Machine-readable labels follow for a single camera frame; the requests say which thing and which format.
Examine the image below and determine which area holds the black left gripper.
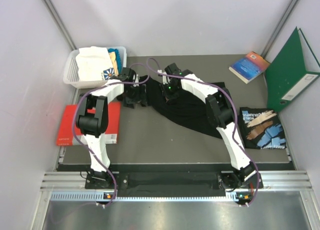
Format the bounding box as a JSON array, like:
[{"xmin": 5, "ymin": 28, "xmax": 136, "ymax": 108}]
[{"xmin": 122, "ymin": 84, "xmax": 148, "ymax": 109}]

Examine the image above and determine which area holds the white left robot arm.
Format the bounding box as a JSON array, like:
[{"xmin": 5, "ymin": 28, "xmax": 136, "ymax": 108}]
[{"xmin": 72, "ymin": 68, "xmax": 150, "ymax": 188}]

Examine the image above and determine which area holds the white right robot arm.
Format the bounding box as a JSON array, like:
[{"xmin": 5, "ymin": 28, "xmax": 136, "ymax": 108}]
[{"xmin": 157, "ymin": 63, "xmax": 257, "ymax": 188}]

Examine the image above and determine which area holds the blue t-shirt in basket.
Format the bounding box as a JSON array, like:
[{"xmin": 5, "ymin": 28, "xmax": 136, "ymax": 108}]
[{"xmin": 107, "ymin": 46, "xmax": 127, "ymax": 72}]

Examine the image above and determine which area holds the cream t-shirt in basket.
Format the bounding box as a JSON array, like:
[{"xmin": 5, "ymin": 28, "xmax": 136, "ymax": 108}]
[{"xmin": 109, "ymin": 52, "xmax": 118, "ymax": 70}]

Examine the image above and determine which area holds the white t-shirt with flower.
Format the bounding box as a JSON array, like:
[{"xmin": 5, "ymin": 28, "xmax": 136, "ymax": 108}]
[{"xmin": 75, "ymin": 46, "xmax": 119, "ymax": 81}]

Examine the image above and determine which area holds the white plastic laundry basket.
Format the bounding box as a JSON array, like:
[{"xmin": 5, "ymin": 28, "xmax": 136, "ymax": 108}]
[{"xmin": 63, "ymin": 47, "xmax": 111, "ymax": 89}]

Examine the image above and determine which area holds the blue orange book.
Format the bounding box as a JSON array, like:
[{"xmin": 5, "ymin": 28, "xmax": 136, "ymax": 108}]
[{"xmin": 229, "ymin": 51, "xmax": 270, "ymax": 84}]

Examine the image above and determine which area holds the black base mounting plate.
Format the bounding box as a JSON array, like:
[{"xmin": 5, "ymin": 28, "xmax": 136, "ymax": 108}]
[{"xmin": 85, "ymin": 172, "xmax": 263, "ymax": 191}]

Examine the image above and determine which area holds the folded black printed t-shirt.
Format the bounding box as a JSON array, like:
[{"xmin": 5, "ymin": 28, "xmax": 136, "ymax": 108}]
[{"xmin": 238, "ymin": 107, "xmax": 287, "ymax": 149}]

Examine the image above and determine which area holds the green binder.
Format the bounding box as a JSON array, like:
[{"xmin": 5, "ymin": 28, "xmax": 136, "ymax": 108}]
[{"xmin": 265, "ymin": 28, "xmax": 320, "ymax": 112}]

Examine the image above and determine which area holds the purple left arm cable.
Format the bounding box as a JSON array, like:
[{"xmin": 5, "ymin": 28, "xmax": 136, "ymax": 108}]
[{"xmin": 72, "ymin": 62, "xmax": 151, "ymax": 207}]

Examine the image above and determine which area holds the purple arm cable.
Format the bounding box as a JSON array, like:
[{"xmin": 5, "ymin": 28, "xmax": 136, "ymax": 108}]
[
  {"xmin": 146, "ymin": 58, "xmax": 260, "ymax": 207},
  {"xmin": 72, "ymin": 62, "xmax": 151, "ymax": 207}
]

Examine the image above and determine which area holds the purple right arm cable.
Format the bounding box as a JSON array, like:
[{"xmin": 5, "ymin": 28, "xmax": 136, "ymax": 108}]
[{"xmin": 146, "ymin": 58, "xmax": 260, "ymax": 207}]

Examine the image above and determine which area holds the aluminium rail frame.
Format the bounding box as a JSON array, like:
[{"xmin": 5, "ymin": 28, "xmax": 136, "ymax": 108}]
[{"xmin": 30, "ymin": 166, "xmax": 320, "ymax": 229}]

